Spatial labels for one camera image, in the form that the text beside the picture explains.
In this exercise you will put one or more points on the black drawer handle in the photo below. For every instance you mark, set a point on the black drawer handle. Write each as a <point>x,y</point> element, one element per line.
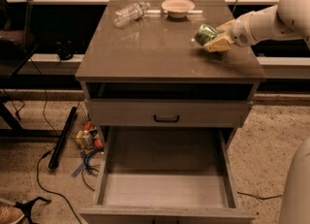
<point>166,119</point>

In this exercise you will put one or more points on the black stand foot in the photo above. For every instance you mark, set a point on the black stand foot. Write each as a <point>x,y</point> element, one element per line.
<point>26,208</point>

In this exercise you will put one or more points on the black headset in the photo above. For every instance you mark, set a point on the black headset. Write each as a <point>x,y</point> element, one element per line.
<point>65,51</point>

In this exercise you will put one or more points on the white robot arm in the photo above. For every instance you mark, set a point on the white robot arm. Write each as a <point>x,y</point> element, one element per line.
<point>287,20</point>

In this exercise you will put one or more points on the black bar on floor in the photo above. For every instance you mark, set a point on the black bar on floor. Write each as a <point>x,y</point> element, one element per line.
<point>54,160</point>

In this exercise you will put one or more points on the wire basket with items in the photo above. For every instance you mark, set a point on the wire basket with items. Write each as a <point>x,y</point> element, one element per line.
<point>84,133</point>

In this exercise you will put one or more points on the grey drawer cabinet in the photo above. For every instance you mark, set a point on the grey drawer cabinet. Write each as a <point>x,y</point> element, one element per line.
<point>157,58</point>

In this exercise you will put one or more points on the black chair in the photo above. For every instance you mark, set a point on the black chair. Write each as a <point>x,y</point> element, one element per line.
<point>16,45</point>

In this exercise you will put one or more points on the tan shoe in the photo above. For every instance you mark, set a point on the tan shoe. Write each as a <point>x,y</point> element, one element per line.
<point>10,215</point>

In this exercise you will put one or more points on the green soda can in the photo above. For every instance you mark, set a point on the green soda can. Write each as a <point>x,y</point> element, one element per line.
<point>205,34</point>

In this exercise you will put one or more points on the open middle drawer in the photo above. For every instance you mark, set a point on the open middle drawer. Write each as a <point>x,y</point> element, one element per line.
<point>165,176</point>

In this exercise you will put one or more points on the white paper bowl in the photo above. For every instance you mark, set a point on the white paper bowl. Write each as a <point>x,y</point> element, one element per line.
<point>178,8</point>

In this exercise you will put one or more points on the closed top drawer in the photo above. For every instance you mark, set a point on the closed top drawer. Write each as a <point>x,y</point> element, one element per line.
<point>192,113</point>

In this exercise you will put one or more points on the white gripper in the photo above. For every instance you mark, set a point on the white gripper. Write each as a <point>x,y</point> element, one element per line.
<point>240,31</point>

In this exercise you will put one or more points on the clear plastic water bottle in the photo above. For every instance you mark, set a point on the clear plastic water bottle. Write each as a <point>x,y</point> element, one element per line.
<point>130,13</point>

